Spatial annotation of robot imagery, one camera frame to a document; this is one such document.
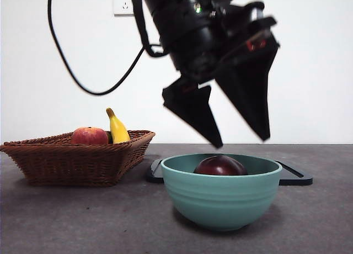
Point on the white wall socket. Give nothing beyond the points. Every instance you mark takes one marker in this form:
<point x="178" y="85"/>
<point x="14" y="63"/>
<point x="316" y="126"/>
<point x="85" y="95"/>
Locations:
<point x="124" y="5"/>

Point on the dark red plum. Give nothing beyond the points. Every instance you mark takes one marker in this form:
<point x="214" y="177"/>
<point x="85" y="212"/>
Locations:
<point x="220" y="167"/>

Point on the brown wicker basket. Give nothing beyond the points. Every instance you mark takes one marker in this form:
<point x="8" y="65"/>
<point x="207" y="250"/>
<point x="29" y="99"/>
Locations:
<point x="77" y="163"/>

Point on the teal ceramic bowl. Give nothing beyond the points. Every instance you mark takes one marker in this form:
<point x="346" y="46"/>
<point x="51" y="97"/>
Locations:
<point x="220" y="198"/>

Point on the dark rectangular tray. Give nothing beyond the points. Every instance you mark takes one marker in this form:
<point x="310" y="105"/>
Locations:
<point x="298" y="179"/>

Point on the red yellow apple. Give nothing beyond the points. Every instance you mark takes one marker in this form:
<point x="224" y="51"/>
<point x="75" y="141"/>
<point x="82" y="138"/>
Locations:
<point x="89" y="136"/>

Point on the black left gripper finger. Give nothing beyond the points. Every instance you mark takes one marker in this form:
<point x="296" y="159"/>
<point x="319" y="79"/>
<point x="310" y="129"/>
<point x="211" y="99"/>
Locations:
<point x="193" y="113"/>
<point x="253" y="99"/>

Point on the yellow banana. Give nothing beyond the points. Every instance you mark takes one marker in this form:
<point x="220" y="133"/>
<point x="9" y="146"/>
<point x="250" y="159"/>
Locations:
<point x="118" y="129"/>

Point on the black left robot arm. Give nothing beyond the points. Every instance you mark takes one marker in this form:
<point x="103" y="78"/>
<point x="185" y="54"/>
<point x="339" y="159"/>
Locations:
<point x="187" y="30"/>

